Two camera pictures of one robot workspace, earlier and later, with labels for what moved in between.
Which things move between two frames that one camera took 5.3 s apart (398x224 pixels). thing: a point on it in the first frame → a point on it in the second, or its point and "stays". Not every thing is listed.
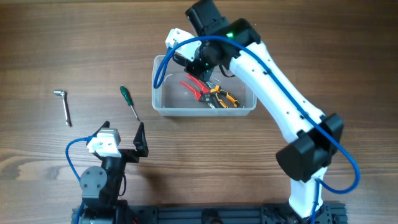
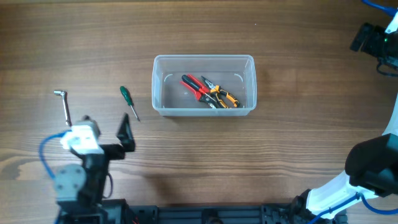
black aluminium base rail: (334, 213) stays
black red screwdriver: (216, 79) → (186, 79)
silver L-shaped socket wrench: (64, 93) stays
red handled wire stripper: (204, 94) stays
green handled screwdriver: (128, 98) stays
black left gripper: (141, 147) → (129, 142)
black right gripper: (194, 67) → (370, 46)
